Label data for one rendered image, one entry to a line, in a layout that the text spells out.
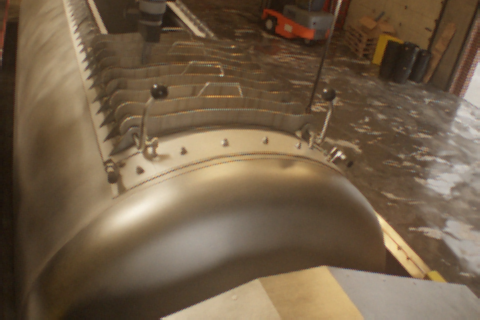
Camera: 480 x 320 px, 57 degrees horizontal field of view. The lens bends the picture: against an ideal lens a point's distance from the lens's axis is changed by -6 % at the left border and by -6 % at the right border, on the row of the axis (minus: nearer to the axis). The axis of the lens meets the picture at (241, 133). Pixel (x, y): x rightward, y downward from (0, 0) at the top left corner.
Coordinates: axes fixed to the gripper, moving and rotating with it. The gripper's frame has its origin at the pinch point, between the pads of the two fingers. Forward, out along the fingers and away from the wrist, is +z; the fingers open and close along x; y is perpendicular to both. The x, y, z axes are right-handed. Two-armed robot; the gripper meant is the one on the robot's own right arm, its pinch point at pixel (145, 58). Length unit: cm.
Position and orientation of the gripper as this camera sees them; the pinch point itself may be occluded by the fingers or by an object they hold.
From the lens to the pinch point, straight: 164.9
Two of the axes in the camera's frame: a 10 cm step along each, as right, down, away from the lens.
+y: 9.0, -0.2, 4.3
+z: -2.0, 8.7, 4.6
